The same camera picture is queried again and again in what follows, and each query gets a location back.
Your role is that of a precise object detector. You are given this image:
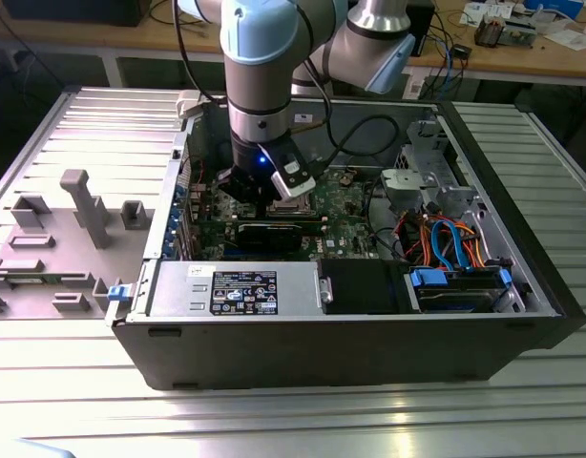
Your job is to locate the silver drive cage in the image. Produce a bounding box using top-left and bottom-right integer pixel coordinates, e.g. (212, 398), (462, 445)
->
(378, 118), (488, 225)

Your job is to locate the pale blue plastic object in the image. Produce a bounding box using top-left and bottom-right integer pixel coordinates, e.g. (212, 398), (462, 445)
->
(13, 436), (77, 458)

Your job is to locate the white leaflet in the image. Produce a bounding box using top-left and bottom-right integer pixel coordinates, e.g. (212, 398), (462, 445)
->
(464, 0), (513, 25)

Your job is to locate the orange wire bundle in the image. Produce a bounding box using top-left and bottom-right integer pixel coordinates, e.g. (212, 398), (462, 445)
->
(445, 217), (490, 268)

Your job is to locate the blue cardboard box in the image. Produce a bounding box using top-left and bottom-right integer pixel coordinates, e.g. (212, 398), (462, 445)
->
(526, 0), (585, 20)

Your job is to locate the green motherboard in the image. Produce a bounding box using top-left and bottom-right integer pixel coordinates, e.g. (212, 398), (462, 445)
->
(186, 161), (402, 262)

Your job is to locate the black rectangular box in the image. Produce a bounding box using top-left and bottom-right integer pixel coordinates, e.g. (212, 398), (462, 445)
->
(409, 0), (437, 58)

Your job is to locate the blue wire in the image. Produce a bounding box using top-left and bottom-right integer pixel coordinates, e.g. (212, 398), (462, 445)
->
(429, 217), (473, 273)

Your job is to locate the dark RAM stick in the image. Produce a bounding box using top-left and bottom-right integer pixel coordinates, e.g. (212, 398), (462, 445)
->
(238, 217), (325, 236)

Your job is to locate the metal heat sink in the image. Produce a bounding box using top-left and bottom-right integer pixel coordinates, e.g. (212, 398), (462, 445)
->
(473, 13), (507, 49)

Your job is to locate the white paper sheet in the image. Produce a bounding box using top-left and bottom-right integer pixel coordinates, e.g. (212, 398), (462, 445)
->
(545, 28), (586, 53)

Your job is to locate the grey parts rack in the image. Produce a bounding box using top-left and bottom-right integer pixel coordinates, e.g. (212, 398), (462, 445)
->
(0, 169), (156, 321)

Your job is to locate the thick black camera cable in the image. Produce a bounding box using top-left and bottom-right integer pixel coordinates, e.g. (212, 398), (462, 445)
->
(292, 0), (402, 180)

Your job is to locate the pale grey case latch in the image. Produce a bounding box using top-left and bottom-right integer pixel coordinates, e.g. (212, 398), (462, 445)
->
(176, 89), (203, 120)

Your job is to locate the grey electronic module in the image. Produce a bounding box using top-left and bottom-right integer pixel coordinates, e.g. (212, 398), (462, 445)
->
(500, 16), (537, 49)

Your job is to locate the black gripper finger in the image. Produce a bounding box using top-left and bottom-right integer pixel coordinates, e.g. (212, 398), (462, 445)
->
(216, 166), (271, 221)

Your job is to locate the red wire bundle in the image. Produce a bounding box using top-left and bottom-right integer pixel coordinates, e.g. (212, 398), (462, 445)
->
(397, 212), (428, 261)

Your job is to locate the black graphics card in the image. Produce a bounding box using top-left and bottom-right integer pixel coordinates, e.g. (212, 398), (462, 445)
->
(235, 222), (304, 257)

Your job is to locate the silver power supply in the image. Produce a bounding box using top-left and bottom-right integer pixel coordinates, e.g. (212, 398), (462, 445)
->
(148, 260), (321, 319)

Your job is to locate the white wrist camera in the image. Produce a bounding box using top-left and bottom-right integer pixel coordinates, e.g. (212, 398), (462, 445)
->
(259, 140), (319, 200)

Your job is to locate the black PC case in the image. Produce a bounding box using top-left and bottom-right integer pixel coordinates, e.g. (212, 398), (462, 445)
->
(104, 88), (586, 392)

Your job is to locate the wooden workbench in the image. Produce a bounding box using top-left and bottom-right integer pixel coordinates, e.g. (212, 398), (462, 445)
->
(0, 0), (586, 92)

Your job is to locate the hard disk in blue carrier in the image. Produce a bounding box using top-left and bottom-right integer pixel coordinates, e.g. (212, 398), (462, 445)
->
(405, 266), (513, 314)

